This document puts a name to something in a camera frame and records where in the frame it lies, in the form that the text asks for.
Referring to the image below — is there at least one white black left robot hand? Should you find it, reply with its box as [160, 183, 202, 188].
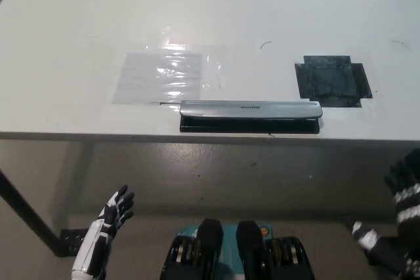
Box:
[72, 184, 136, 280]

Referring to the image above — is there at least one black table foot plate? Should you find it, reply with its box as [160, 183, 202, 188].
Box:
[58, 228, 93, 258]

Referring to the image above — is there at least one black robot torso teal top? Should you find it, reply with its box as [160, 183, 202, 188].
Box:
[158, 217, 313, 280]

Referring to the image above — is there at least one black tape patch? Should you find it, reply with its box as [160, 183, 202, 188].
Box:
[293, 55, 374, 108]

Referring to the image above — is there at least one black slanted table leg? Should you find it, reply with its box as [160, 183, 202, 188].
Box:
[0, 167, 65, 258]

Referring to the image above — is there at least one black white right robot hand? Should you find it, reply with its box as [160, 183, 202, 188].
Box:
[351, 150, 420, 280]

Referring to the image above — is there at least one silver black paper hole punch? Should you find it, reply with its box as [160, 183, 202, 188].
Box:
[178, 99, 324, 136]

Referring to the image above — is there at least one clear plastic sheet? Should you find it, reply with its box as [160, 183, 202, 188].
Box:
[112, 51, 203, 106]

